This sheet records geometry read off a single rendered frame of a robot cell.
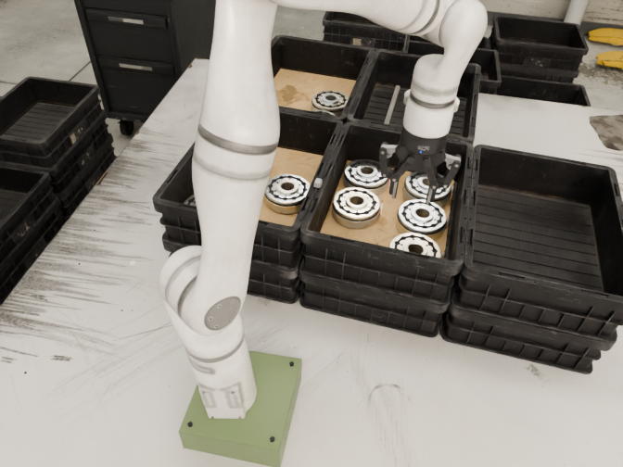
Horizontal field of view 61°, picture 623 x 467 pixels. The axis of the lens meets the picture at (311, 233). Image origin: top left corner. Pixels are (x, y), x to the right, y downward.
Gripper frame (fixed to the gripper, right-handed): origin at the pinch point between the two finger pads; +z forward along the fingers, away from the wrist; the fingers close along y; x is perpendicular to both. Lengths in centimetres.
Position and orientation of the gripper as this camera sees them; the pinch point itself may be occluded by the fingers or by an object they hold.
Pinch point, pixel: (412, 192)
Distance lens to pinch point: 97.0
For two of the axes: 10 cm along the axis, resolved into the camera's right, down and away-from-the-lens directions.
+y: 9.7, 2.0, -1.6
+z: -0.3, 7.2, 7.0
